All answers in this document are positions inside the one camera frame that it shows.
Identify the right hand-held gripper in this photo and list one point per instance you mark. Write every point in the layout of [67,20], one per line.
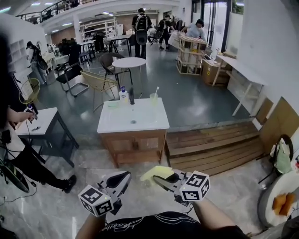
[195,186]

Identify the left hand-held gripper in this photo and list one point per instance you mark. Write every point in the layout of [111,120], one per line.
[97,203]

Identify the yellow cloth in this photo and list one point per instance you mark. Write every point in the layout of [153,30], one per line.
[158,171]

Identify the person's right forearm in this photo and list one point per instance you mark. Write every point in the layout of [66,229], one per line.
[210,214]

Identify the person's left forearm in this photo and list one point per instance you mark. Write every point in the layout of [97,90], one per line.
[90,227]

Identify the wooden vanity cabinet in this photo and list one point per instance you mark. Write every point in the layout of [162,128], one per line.
[140,157]

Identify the person's black shirt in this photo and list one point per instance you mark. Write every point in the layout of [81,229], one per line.
[151,226]

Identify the wooden step platform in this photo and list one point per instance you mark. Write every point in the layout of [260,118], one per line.
[210,149]

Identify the green soap dish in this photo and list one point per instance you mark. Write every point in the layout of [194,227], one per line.
[113,105]

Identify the green plastic cup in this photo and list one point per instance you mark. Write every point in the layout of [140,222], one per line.
[153,100]

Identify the black bottle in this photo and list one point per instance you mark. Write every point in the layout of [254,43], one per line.
[132,96]

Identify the white soap pump bottle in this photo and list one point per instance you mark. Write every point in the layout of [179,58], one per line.
[123,95]

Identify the white toothbrush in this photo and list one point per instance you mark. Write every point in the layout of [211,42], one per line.
[157,89]

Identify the grey metal table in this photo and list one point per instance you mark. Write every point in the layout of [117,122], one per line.
[44,121]

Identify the white round armchair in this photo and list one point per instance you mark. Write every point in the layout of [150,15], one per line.
[268,205]

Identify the black round chair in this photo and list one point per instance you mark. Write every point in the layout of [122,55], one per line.
[11,177]

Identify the orange cushion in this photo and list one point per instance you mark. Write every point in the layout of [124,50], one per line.
[279,203]
[289,201]

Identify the pale green bag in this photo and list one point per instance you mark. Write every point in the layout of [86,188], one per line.
[282,156]

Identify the brown cardboard box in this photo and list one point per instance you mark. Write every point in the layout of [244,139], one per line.
[211,72]

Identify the small cardboard sheet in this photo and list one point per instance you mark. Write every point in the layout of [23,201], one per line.
[264,109]

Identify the dark wicker chair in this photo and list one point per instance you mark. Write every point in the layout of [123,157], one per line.
[107,63]

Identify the round white table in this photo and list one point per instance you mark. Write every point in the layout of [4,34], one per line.
[128,62]

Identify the black office chair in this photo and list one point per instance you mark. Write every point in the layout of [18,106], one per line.
[70,72]

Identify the large cardboard sheet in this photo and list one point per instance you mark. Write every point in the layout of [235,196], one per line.
[278,123]

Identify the dark round-back chair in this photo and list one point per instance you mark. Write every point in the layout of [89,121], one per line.
[290,144]

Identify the wooden crate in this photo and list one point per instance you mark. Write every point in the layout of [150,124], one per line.
[190,56]

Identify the long white table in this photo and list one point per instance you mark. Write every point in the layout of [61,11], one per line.
[243,70]

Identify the white shelving rack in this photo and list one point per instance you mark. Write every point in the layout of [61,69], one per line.
[98,25]

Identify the black balcony railing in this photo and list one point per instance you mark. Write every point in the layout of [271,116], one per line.
[46,10]

